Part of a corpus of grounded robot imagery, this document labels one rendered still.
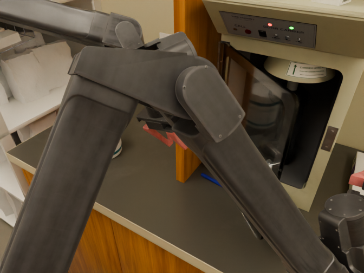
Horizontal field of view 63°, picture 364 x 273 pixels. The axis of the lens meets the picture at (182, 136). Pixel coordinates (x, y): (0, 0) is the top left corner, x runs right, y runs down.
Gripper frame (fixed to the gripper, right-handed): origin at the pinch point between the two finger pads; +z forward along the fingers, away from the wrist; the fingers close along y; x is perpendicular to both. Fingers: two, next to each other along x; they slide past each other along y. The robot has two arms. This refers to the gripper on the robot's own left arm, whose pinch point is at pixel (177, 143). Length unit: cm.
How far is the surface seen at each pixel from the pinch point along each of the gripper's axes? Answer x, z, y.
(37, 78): -19, -2, 102
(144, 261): 14, 46, 25
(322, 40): -23.9, -10.4, -23.4
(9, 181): 17, 39, 125
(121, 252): 15, 46, 36
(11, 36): -16, -24, 90
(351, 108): -65, 35, -18
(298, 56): -27.9, -5.2, -17.0
